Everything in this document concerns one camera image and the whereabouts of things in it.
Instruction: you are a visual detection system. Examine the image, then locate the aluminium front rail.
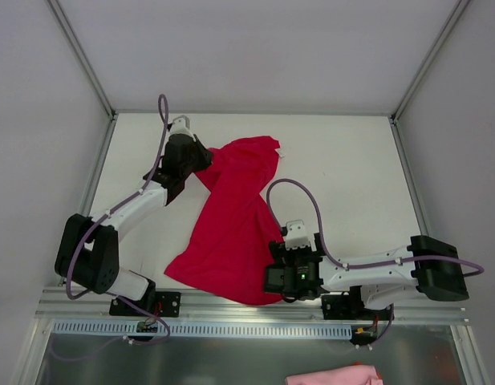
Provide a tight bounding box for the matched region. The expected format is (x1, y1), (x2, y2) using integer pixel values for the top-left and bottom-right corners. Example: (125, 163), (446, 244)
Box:
(34, 286), (469, 326)

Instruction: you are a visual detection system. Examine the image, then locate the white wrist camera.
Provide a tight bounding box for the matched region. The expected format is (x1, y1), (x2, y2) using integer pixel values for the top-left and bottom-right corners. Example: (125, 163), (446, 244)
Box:
(284, 220), (310, 250)
(168, 115), (193, 137)

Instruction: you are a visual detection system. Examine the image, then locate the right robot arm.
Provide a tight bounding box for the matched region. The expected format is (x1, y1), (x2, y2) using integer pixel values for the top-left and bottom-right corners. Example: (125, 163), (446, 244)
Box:
(263, 233), (469, 318)

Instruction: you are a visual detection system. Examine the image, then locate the light pink folded shirt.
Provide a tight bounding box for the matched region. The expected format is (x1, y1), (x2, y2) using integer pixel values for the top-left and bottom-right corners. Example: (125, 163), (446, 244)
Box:
(285, 365), (383, 385)

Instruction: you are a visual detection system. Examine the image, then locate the left aluminium frame post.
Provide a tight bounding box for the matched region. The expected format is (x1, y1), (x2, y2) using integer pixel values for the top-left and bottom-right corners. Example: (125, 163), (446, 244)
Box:
(45, 0), (116, 120)

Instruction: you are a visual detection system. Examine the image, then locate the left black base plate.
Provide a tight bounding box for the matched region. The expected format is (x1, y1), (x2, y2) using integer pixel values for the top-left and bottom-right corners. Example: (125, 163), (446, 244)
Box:
(108, 290), (181, 318)

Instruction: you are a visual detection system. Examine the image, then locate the right aluminium frame post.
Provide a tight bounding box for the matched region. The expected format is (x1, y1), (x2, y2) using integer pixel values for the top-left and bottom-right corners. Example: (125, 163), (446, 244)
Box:
(390, 0), (472, 123)

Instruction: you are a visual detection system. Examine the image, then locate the aluminium frame post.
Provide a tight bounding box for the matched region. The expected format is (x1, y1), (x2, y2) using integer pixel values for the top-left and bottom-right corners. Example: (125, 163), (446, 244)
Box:
(45, 0), (116, 120)
(390, 0), (472, 123)

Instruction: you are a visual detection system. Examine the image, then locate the red t-shirt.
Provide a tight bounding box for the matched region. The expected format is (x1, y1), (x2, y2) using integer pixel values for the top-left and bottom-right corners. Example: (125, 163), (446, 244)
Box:
(164, 136), (282, 306)

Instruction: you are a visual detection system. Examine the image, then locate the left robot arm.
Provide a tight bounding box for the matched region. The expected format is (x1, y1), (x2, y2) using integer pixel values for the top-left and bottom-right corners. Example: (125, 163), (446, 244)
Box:
(55, 133), (213, 315)

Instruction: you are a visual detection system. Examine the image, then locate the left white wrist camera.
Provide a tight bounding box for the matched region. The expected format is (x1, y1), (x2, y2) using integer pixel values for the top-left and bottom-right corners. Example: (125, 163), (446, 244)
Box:
(168, 115), (193, 137)

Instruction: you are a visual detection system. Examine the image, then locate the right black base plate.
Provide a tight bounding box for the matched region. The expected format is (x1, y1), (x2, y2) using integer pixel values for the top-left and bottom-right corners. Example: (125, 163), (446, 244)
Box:
(321, 292), (391, 321)

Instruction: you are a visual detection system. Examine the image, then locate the slotted grey cable duct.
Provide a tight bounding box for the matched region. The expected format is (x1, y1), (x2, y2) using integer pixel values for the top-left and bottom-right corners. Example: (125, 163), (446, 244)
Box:
(52, 319), (352, 340)

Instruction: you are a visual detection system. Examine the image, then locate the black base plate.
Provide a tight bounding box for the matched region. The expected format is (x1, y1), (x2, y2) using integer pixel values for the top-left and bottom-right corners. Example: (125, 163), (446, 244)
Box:
(321, 292), (391, 321)
(108, 290), (181, 318)

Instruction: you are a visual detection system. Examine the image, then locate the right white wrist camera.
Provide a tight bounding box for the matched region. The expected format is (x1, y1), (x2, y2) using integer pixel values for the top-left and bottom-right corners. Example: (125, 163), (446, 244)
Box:
(284, 220), (310, 250)

